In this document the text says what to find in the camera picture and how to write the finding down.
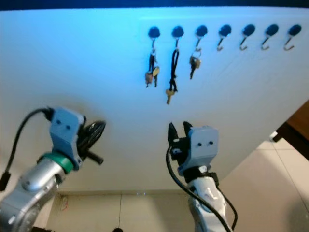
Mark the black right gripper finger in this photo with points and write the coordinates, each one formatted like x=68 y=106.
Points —
x=172 y=134
x=187 y=130

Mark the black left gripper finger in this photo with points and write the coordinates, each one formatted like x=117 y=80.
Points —
x=94 y=133

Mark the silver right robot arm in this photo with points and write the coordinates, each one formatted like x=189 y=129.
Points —
x=210 y=203

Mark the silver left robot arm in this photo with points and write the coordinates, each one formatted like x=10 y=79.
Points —
x=29 y=193

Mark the black knob metal hook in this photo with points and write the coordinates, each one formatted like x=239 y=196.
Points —
x=177 y=32
x=295 y=30
x=272 y=29
x=202 y=31
x=225 y=30
x=248 y=30
x=154 y=32

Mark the dark short key bunch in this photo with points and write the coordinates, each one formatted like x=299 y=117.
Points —
x=194 y=62

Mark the key bunch with gold key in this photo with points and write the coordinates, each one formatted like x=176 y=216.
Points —
x=152 y=65

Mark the dark brown wooden furniture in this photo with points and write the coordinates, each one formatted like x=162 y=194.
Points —
x=297 y=125

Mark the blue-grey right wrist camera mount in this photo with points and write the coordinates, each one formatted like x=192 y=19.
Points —
x=200 y=147

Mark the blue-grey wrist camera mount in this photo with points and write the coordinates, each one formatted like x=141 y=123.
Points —
x=200 y=147
x=66 y=130

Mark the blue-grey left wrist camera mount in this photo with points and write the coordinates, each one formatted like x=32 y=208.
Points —
x=66 y=130

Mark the white hook rail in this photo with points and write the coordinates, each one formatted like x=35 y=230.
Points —
x=188 y=22

